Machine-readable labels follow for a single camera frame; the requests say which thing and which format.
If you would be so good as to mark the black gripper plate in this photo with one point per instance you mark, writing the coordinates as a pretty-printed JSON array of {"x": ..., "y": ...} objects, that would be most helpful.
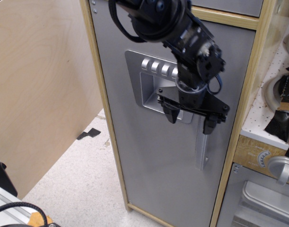
[{"x": 173, "y": 100}]

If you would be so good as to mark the silver fridge door handle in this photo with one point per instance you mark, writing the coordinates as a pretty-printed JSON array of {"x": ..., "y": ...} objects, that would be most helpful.
[{"x": 201, "y": 158}]

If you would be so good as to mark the silver fridge door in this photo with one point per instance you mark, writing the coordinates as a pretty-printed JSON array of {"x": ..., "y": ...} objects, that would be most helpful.
[{"x": 158, "y": 157}]

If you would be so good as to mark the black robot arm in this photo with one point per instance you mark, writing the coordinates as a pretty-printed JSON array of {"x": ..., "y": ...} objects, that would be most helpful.
[{"x": 199, "y": 60}]

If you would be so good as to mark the silver dispenser panel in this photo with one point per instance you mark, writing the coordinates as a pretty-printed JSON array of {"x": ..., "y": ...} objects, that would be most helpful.
[{"x": 148, "y": 74}]

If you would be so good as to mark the white speckled countertop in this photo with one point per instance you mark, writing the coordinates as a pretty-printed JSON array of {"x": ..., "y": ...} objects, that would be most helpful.
[{"x": 260, "y": 114}]

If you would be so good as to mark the black tape on floor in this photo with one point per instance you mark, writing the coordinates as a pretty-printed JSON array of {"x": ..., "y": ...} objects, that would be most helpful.
[{"x": 92, "y": 133}]

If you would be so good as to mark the silver oven door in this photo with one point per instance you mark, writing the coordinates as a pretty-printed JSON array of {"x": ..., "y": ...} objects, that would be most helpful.
[{"x": 235, "y": 212}]

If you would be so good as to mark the silver oven knob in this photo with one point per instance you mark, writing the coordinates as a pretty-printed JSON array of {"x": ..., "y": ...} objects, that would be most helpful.
[{"x": 279, "y": 168}]

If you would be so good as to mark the silver freezer door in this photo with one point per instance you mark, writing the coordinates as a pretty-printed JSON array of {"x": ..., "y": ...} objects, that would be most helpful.
[{"x": 244, "y": 7}]

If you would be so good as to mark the plywood side board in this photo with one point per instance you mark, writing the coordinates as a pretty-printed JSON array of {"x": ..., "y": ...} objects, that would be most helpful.
[{"x": 48, "y": 87}]

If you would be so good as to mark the orange tape piece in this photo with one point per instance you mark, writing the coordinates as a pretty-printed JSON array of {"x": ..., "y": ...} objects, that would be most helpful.
[{"x": 36, "y": 220}]

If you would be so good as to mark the black box at left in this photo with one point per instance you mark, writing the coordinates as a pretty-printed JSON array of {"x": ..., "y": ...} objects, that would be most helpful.
[{"x": 5, "y": 182}]

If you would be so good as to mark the wooden kitchen cabinet frame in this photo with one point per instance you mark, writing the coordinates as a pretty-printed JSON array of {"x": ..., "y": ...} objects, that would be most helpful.
[{"x": 268, "y": 28}]

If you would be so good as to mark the silver oven door handle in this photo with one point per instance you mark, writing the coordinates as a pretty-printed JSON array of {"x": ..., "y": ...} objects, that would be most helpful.
[{"x": 270, "y": 201}]

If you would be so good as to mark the aluminium extrusion rail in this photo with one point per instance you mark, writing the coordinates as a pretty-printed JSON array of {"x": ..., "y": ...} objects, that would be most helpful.
[{"x": 15, "y": 215}]

